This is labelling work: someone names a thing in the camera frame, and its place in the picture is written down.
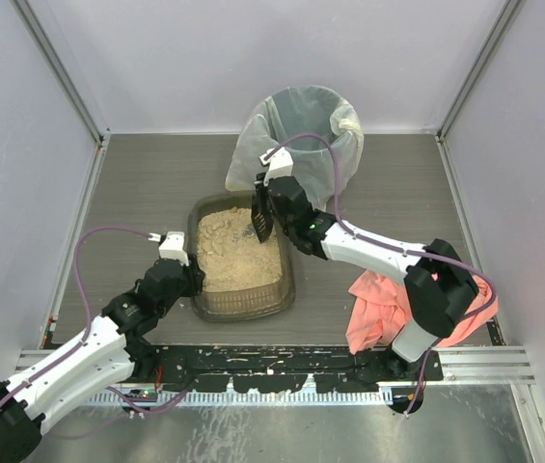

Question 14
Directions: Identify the black litter scoop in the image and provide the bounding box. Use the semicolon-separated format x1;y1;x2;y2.
251;195;274;243

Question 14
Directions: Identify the grey plastic litter box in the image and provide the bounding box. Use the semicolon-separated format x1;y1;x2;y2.
187;192;295;322

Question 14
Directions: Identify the bin with white bag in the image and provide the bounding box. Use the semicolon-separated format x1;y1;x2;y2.
225;85;365;210

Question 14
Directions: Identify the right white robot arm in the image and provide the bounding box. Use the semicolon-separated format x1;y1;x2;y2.
252;173;478;379

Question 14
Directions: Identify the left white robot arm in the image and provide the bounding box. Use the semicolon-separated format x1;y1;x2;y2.
0;254;204;462

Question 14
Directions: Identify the beige cat litter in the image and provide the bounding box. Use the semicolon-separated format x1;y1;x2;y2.
197;206;282;292

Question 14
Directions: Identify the pink cloth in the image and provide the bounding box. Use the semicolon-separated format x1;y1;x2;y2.
345;270;498;354

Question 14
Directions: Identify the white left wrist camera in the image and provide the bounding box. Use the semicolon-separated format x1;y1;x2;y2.
148;231;190;266

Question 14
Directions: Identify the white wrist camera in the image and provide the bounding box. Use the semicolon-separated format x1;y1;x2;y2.
148;231;190;266
259;148;293;186

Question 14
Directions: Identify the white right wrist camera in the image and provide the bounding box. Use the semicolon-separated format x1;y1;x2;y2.
259;148;293;186

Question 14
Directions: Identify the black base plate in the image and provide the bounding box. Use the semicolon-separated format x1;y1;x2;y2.
117;344;422;394

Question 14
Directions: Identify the white slotted cable duct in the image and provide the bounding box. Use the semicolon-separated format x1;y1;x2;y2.
83;388;395;407

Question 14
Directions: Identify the left aluminium frame post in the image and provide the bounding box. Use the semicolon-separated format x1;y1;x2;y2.
12;0;111;146

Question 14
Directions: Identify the aluminium frame post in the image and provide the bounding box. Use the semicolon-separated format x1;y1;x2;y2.
436;0;526;141
12;0;111;146

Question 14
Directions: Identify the right aluminium frame post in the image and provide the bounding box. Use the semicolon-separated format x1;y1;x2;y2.
436;0;526;141

